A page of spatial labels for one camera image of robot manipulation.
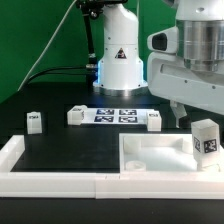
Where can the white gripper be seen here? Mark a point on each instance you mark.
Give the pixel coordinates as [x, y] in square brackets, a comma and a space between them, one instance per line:
[168, 78]

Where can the white square tabletop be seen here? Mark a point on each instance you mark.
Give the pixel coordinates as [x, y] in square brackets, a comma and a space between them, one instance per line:
[160, 153]

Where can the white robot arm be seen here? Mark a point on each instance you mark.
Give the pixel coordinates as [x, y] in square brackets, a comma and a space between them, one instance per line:
[186, 64]

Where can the tag marker sheet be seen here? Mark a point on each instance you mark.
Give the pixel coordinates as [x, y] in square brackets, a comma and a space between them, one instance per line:
[115, 116]

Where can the white U-shaped fence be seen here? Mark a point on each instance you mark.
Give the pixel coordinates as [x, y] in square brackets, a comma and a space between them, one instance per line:
[126, 185]

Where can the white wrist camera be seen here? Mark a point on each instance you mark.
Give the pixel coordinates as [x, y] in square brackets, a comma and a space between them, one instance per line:
[164, 41]

